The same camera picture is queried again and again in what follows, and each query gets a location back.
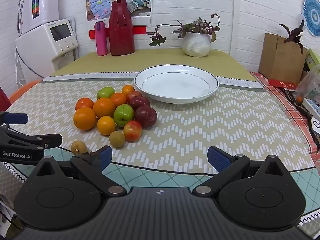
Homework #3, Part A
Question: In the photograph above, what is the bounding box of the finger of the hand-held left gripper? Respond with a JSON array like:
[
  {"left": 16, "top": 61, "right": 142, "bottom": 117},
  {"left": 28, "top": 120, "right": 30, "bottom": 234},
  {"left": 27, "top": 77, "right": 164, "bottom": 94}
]
[
  {"left": 0, "top": 127, "right": 63, "bottom": 151},
  {"left": 0, "top": 112, "right": 29, "bottom": 125}
]

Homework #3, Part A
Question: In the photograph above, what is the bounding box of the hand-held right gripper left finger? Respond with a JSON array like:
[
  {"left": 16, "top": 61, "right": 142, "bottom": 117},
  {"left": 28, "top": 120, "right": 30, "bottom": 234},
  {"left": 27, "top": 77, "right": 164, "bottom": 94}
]
[{"left": 30, "top": 146, "right": 127, "bottom": 197}]

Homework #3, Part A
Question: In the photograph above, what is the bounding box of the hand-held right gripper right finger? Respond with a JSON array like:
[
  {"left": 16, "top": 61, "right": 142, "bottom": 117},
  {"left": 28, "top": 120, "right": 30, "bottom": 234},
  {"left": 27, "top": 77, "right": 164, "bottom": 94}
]
[{"left": 193, "top": 146, "right": 292, "bottom": 197}]

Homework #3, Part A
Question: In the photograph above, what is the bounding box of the red yellow apple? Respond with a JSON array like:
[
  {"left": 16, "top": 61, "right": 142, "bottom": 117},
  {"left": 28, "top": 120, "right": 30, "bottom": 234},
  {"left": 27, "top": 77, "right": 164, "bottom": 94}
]
[{"left": 123, "top": 120, "right": 143, "bottom": 142}]

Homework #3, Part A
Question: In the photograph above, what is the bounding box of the green apple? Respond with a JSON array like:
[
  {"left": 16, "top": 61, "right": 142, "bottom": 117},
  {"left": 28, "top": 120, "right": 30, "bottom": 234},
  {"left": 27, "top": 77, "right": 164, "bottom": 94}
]
[
  {"left": 114, "top": 104, "right": 135, "bottom": 127},
  {"left": 97, "top": 86, "right": 116, "bottom": 99}
]

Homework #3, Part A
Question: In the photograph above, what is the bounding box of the tangerine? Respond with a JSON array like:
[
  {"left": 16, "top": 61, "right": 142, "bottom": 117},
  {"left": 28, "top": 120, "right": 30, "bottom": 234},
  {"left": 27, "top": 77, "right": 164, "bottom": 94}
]
[
  {"left": 110, "top": 92, "right": 128, "bottom": 107},
  {"left": 75, "top": 97, "right": 94, "bottom": 111}
]

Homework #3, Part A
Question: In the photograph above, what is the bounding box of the white plate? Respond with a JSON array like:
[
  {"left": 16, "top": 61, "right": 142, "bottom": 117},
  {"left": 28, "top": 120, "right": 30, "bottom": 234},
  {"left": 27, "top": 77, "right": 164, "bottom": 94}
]
[{"left": 134, "top": 65, "right": 220, "bottom": 104}]

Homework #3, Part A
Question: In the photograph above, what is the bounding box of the brown longan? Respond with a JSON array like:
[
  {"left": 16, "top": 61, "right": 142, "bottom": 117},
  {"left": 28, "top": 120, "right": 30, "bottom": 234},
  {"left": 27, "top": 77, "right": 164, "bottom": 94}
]
[
  {"left": 109, "top": 131, "right": 126, "bottom": 148},
  {"left": 71, "top": 141, "right": 88, "bottom": 155}
]

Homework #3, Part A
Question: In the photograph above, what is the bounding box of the dark red object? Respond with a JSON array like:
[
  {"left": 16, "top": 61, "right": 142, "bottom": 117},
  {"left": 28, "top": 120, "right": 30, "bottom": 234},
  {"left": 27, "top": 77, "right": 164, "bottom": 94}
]
[{"left": 0, "top": 86, "right": 12, "bottom": 112}]

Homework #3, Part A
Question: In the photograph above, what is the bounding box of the orange chair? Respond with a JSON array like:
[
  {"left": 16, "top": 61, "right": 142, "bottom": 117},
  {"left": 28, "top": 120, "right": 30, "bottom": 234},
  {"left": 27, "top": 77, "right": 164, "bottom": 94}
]
[{"left": 7, "top": 80, "right": 42, "bottom": 103}]

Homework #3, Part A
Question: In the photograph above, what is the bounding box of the beige chevron tablecloth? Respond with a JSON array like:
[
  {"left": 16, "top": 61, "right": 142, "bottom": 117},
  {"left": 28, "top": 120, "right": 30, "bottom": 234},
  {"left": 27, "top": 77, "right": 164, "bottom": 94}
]
[{"left": 0, "top": 73, "right": 320, "bottom": 230}]

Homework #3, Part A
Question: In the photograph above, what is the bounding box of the white water dispenser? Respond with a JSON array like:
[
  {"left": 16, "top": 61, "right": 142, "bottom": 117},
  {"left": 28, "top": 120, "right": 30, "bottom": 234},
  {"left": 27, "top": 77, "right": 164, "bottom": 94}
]
[{"left": 15, "top": 17, "right": 79, "bottom": 80}]

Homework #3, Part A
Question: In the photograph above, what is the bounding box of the small orange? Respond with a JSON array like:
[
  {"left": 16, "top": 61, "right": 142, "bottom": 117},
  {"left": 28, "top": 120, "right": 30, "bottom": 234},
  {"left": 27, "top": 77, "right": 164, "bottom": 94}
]
[{"left": 121, "top": 85, "right": 135, "bottom": 96}]

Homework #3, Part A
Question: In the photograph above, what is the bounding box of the red checked cloth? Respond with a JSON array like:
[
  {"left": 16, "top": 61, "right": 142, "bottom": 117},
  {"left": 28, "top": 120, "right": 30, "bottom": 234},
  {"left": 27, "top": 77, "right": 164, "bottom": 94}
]
[{"left": 250, "top": 72, "right": 320, "bottom": 155}]

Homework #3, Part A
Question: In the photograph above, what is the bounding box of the red envelope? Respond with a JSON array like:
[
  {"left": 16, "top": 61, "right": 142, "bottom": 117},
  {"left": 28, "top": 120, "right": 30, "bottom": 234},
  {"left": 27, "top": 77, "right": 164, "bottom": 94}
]
[{"left": 268, "top": 78, "right": 297, "bottom": 90}]

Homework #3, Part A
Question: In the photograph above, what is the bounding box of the white box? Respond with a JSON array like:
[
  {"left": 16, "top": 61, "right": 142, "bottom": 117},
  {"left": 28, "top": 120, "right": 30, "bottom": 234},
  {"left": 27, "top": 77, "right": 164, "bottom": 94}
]
[{"left": 302, "top": 98, "right": 320, "bottom": 120}]

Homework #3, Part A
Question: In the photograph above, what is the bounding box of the pink bottle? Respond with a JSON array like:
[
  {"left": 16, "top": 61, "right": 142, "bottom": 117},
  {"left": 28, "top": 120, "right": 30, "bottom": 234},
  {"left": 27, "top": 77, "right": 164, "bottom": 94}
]
[{"left": 94, "top": 21, "right": 108, "bottom": 56}]

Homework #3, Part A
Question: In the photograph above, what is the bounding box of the potted plant white pot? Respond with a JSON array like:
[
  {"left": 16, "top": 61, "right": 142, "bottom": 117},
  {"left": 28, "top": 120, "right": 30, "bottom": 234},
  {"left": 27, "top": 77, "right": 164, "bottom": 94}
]
[{"left": 146, "top": 13, "right": 221, "bottom": 57}]

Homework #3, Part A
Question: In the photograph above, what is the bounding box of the cardboard box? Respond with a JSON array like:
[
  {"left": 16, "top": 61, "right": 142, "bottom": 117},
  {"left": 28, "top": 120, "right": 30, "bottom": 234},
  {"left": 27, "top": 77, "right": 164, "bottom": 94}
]
[{"left": 259, "top": 33, "right": 308, "bottom": 85}]

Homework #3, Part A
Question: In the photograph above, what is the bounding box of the clear plastic bag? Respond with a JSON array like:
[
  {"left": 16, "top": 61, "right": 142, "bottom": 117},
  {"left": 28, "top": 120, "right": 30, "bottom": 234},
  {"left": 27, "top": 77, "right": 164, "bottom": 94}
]
[{"left": 294, "top": 65, "right": 320, "bottom": 105}]

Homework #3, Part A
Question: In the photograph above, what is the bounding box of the red thermos jug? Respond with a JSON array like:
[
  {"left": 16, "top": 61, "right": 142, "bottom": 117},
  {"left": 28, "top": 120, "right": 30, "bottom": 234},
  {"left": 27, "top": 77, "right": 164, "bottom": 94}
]
[{"left": 108, "top": 0, "right": 136, "bottom": 56}]

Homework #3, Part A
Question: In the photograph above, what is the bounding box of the green box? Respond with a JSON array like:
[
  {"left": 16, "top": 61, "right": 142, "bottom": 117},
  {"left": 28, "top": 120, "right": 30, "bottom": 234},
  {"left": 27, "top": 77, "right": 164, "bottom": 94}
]
[{"left": 305, "top": 48, "right": 320, "bottom": 71}]

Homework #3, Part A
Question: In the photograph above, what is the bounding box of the dark purple plant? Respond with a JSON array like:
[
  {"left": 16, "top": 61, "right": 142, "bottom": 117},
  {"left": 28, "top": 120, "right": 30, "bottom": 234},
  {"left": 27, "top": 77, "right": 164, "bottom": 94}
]
[{"left": 279, "top": 19, "right": 306, "bottom": 55}]

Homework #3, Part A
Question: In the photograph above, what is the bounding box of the white wall water purifier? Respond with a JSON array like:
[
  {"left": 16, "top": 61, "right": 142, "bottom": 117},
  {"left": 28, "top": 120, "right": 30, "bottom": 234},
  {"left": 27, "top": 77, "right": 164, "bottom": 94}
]
[{"left": 17, "top": 0, "right": 59, "bottom": 34}]

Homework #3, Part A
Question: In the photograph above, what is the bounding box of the wall poster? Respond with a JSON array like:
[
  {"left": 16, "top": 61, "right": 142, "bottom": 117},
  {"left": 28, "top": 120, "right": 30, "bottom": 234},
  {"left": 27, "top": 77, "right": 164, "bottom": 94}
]
[{"left": 86, "top": 0, "right": 152, "bottom": 28}]

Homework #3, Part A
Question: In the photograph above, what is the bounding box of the white wall pipe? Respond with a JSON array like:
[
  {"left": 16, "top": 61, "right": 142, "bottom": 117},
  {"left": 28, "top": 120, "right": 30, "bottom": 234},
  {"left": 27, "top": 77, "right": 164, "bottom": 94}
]
[{"left": 231, "top": 0, "right": 237, "bottom": 55}]

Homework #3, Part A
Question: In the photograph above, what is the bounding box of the blue round wall decoration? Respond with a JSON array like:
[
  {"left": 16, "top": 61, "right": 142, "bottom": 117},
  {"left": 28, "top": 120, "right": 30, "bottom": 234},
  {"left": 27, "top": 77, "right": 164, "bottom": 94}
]
[{"left": 301, "top": 0, "right": 320, "bottom": 37}]

